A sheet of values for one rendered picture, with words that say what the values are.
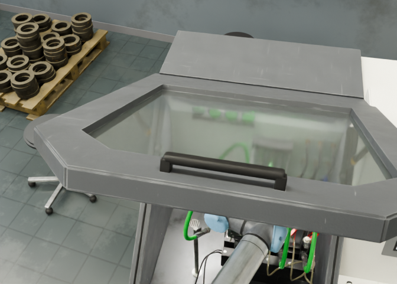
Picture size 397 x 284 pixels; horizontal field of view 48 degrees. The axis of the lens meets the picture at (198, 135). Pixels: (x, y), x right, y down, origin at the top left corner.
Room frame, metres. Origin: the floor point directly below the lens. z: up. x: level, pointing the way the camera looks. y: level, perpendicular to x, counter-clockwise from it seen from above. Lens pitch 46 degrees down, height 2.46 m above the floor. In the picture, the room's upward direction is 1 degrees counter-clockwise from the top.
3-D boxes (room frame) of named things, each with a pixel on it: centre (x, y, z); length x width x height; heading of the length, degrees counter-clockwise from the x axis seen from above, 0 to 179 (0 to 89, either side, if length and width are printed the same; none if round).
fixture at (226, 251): (0.83, -0.25, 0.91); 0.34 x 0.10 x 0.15; 77
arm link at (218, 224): (0.70, -0.08, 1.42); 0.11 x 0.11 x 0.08; 56
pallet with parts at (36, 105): (3.29, 1.45, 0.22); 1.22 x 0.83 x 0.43; 160
